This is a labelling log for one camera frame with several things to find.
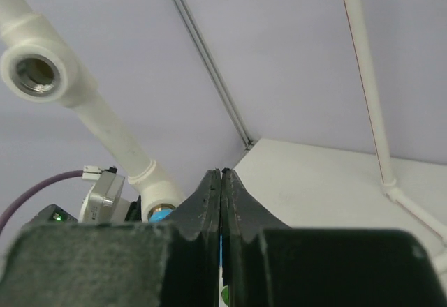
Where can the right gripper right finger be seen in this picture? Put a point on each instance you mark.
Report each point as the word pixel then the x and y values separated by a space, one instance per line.
pixel 269 263

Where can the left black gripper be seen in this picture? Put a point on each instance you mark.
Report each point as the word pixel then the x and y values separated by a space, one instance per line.
pixel 134 212

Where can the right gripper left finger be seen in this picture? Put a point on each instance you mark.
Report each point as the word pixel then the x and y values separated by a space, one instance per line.
pixel 174 262

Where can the blue plastic faucet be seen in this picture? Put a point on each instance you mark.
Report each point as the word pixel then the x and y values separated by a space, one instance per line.
pixel 159 214

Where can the white pipe assembly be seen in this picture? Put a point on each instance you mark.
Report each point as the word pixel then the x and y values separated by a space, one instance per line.
pixel 302 184

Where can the green plastic faucet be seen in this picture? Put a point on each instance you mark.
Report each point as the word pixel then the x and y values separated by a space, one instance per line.
pixel 225 295

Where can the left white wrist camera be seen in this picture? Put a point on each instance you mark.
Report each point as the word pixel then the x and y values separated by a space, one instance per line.
pixel 103 202

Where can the left aluminium frame post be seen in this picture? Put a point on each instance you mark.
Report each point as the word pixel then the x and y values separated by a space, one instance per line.
pixel 213 71

